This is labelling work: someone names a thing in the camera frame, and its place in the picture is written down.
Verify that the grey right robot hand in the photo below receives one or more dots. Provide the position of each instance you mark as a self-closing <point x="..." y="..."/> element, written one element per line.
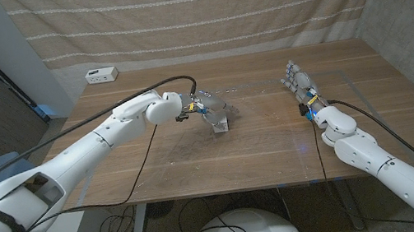
<point x="304" y="84"/>

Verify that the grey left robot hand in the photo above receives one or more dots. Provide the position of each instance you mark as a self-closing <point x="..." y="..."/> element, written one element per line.
<point x="211" y="103"/>

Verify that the small white box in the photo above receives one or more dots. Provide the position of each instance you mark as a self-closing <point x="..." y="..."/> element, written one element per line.
<point x="222" y="127"/>

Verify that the clear cellophane sheet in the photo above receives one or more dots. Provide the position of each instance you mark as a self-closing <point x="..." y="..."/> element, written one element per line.
<point x="261" y="145"/>

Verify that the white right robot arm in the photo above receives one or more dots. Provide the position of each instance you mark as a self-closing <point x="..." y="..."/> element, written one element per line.
<point x="362" y="149"/>

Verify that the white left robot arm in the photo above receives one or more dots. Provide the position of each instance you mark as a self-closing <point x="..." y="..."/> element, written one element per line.
<point x="72" y="158"/>

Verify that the beige striped backdrop cloth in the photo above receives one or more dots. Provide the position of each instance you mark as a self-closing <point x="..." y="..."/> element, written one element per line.
<point x="194" y="9"/>

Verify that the white power strip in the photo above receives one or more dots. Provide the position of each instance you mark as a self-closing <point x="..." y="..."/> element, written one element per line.
<point x="100" y="76"/>

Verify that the dark round floor disc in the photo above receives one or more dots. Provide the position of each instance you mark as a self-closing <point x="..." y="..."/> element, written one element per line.
<point x="159" y="210"/>

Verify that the grey table leg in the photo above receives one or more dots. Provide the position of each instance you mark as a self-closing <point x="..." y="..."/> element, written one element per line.
<point x="350" y="205"/>
<point x="138" y="231"/>

